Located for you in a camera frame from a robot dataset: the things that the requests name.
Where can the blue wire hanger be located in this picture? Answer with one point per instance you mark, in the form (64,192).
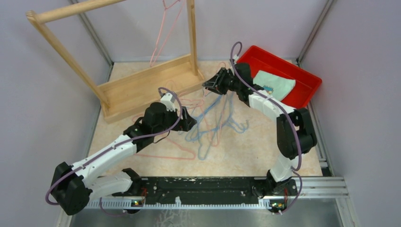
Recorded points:
(202,126)
(204,148)
(238,127)

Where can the light green folded cloth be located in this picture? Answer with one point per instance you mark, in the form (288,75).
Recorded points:
(276,86)

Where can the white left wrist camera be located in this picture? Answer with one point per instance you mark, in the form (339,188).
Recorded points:
(168,100)

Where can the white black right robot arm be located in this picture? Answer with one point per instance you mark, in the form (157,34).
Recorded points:
(295,132)

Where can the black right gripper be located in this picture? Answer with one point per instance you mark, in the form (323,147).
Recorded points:
(217,82)

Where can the red plastic bin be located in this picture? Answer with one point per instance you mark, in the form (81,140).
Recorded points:
(306,83)

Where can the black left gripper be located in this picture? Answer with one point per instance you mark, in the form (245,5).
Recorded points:
(185,124)

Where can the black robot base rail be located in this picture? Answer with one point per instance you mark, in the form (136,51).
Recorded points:
(208,190)

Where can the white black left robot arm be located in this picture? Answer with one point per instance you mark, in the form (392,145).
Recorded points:
(74,186)

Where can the wooden hanger rack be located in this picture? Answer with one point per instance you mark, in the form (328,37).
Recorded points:
(131,94)

